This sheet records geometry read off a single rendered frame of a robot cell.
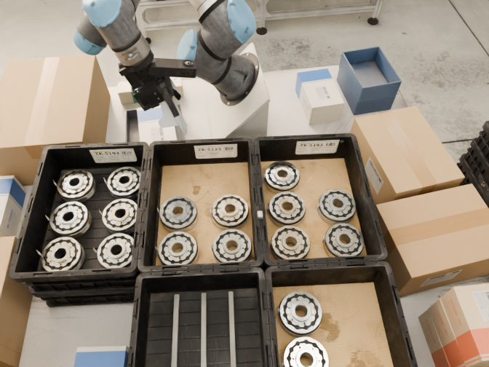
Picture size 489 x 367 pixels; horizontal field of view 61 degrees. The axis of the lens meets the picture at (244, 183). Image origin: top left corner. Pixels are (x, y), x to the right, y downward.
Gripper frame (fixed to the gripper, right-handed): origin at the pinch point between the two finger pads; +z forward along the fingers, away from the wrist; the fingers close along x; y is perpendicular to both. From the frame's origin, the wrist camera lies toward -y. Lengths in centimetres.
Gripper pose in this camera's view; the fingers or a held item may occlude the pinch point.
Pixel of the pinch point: (185, 115)
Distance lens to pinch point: 109.9
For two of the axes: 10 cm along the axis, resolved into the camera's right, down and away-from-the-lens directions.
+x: 2.2, 7.1, -6.7
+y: -9.1, 3.9, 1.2
